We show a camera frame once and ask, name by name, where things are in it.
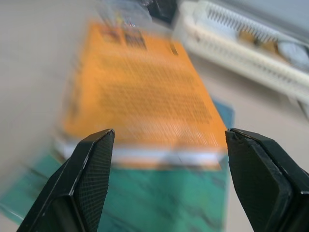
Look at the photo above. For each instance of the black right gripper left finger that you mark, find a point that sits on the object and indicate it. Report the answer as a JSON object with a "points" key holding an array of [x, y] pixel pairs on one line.
{"points": [[84, 183]]}

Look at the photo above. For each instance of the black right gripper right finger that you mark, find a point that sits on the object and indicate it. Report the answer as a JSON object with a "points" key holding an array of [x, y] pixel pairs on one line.
{"points": [[268, 183]]}

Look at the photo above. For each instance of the green book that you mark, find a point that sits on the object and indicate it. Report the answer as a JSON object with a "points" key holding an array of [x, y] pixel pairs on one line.
{"points": [[157, 200]]}

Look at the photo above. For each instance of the orange book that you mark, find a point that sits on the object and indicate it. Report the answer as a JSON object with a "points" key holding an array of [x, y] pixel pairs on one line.
{"points": [[144, 96]]}

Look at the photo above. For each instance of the white slatted rack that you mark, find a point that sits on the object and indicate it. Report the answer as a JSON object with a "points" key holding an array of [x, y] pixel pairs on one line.
{"points": [[246, 48]]}

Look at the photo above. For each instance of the clear plastic bag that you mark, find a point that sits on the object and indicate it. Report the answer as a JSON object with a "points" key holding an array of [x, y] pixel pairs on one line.
{"points": [[123, 14]]}

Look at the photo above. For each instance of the black object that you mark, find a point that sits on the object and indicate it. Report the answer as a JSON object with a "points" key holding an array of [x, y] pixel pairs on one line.
{"points": [[161, 9]]}

